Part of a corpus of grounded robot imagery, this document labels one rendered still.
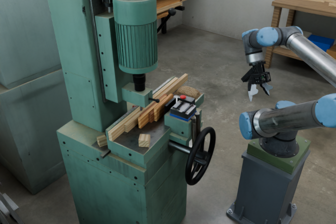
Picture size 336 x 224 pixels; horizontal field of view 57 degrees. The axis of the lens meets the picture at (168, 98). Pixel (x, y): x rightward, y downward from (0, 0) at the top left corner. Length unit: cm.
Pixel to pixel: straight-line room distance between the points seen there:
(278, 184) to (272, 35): 86
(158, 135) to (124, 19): 55
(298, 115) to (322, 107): 16
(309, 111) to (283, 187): 74
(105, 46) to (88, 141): 51
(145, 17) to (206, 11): 398
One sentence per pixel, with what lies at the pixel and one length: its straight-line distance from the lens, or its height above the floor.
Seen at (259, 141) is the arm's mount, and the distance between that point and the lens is 192.
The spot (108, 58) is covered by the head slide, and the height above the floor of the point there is 123.
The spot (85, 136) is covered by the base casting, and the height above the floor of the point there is 80.
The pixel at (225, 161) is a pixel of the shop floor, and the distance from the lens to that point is 265.
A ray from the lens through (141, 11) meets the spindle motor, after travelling 123.
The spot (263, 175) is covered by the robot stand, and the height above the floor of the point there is 47.
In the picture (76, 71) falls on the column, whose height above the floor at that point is 114.
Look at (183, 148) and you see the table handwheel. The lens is 150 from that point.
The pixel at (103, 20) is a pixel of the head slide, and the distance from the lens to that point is 135.
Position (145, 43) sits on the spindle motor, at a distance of 128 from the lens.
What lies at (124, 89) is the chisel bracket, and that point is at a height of 107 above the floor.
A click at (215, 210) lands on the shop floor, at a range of 231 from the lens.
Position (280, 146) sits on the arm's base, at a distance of 185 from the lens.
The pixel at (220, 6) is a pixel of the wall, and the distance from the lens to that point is 503.
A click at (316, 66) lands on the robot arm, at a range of 146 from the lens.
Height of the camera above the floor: 182
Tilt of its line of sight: 33 degrees down
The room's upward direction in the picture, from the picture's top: straight up
